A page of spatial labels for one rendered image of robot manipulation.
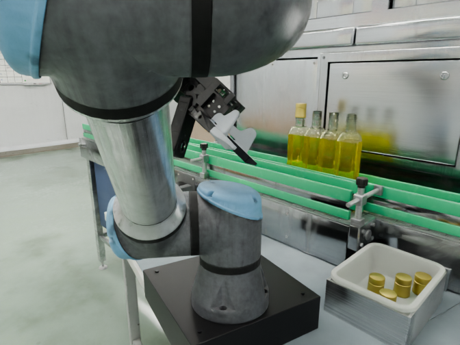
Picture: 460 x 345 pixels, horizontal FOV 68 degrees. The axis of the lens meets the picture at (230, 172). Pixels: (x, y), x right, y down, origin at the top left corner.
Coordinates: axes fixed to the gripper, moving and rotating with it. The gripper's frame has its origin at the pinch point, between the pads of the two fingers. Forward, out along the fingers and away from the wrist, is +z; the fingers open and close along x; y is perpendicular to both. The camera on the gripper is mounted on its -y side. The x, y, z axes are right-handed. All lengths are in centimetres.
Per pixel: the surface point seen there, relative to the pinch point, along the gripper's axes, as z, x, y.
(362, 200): 18.7, 30.0, 11.8
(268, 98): -34, 73, 21
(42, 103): -440, 371, -192
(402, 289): 38.1, 28.2, 3.3
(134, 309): -11, 69, -77
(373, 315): 35.5, 17.0, -4.3
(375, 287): 33.8, 26.4, -0.6
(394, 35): -7, 42, 53
